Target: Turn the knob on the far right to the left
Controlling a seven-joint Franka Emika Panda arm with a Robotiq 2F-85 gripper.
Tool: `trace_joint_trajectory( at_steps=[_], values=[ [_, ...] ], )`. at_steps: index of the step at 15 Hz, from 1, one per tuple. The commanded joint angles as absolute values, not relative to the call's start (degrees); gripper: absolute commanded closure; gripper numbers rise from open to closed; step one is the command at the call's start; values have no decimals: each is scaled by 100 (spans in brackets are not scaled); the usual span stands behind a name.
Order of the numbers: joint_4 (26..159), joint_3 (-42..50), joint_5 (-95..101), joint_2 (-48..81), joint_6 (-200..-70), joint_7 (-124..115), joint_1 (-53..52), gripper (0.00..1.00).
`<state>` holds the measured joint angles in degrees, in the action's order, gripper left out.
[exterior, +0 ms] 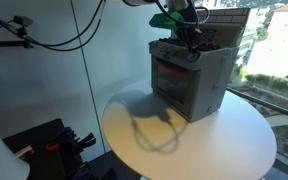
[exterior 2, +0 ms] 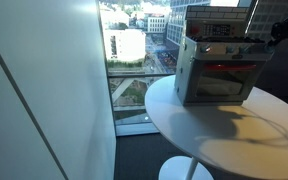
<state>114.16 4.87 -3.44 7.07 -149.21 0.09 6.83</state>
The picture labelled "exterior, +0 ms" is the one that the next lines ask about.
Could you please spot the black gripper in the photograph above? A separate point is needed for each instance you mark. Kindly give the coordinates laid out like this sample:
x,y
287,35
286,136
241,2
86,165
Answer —
x,y
188,16

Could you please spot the white rounded robot base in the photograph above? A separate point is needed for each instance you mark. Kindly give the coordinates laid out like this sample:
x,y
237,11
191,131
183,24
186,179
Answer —
x,y
0,156

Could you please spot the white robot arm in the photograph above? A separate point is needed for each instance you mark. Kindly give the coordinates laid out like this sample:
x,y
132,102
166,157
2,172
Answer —
x,y
139,2

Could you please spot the blue toy oven knob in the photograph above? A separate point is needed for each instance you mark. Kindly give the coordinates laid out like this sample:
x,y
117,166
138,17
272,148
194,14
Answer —
x,y
152,43

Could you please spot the grey toy oven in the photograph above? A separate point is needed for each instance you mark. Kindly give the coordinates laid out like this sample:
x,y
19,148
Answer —
x,y
192,76

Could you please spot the dark window railing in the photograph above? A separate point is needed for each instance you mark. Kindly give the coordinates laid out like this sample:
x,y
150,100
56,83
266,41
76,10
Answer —
x,y
267,104

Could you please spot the black and purple clamp tool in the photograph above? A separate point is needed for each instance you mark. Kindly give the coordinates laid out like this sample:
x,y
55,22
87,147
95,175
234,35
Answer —
x,y
72,138

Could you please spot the black tool cart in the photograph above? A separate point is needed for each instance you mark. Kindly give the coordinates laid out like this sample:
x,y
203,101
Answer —
x,y
50,150

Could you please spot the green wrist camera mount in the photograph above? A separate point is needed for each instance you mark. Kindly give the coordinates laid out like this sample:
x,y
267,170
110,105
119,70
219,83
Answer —
x,y
164,20

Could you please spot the small black camera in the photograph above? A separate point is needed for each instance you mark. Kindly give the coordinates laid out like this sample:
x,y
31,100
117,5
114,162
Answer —
x,y
22,20

